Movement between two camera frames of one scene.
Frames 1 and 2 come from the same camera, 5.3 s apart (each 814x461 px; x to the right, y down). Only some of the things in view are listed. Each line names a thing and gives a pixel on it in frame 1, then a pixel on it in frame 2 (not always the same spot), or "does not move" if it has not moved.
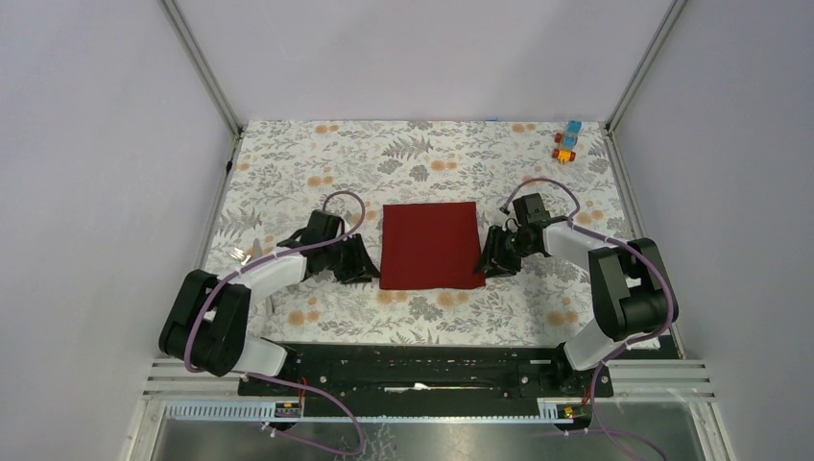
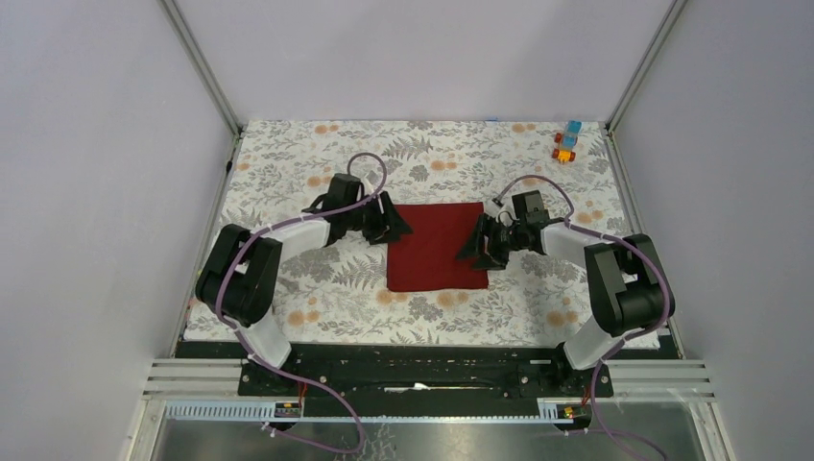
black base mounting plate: (437, 377) does not move
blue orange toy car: (567, 141) does not move
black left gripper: (360, 268) -> (397, 225)
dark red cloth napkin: (430, 246) does not move
